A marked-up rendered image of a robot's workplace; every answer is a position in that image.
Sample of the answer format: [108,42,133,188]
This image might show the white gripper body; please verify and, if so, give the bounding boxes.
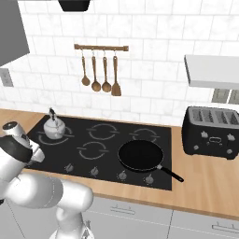
[29,140,47,163]

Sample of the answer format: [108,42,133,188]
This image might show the black glass hob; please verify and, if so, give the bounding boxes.
[23,114,173,191]

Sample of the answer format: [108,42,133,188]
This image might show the grey cupboard door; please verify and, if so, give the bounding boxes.
[0,199,60,239]

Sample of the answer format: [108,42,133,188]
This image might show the small wooden spoon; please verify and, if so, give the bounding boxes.
[80,49,91,87]

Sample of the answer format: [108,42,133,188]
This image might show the wooden spatula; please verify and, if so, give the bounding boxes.
[110,49,123,97]

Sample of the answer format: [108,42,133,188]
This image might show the black frying pan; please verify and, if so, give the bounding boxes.
[117,139,185,183]

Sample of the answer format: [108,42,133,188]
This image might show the grey drawer front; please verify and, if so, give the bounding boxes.
[167,209,239,239]
[81,195,175,239]

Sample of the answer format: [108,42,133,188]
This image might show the black extractor hood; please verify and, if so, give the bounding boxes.
[58,0,92,13]

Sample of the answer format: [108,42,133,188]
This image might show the black four-slot toaster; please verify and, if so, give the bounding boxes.
[181,105,239,161]

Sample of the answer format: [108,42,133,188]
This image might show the silver kettle with black handle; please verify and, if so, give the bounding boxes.
[42,107,67,140]

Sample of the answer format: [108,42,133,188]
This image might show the silver drawer handle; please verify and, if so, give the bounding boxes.
[211,221,239,234]
[109,204,137,216]

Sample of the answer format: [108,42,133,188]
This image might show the wooden utensil rail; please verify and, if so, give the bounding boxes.
[74,43,130,53]

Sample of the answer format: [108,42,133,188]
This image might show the grey wall cupboard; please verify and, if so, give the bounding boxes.
[0,0,31,67]

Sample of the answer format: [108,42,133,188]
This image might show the white wall shelf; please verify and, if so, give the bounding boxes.
[184,54,239,91]

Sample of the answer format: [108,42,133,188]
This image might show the grey double wall socket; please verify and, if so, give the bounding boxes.
[211,88,239,105]

